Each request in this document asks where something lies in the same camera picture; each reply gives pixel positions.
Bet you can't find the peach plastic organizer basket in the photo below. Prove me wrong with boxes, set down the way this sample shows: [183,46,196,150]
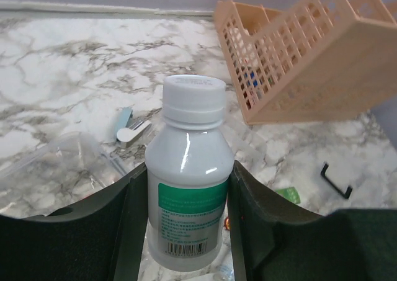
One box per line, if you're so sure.
[213,0,396,125]

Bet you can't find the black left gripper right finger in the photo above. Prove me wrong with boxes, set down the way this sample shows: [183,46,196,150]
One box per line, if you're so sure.
[228,162,396,280]

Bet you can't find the green medicine box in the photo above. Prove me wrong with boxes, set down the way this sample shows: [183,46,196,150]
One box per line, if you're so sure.
[275,187,301,205]

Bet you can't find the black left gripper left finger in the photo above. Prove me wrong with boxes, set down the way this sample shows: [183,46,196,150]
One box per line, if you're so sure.
[1,164,148,280]

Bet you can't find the white blue nail clipper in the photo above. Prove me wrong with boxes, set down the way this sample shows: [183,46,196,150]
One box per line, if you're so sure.
[115,107,151,148]

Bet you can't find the white bottle green label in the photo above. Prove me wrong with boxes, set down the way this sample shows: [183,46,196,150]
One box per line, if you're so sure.
[145,74,234,272]

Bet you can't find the small round red tin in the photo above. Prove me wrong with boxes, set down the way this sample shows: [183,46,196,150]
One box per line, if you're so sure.
[223,217,230,231]

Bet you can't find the clear plastic kit box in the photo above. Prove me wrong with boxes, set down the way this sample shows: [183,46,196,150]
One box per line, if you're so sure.
[320,162,354,200]

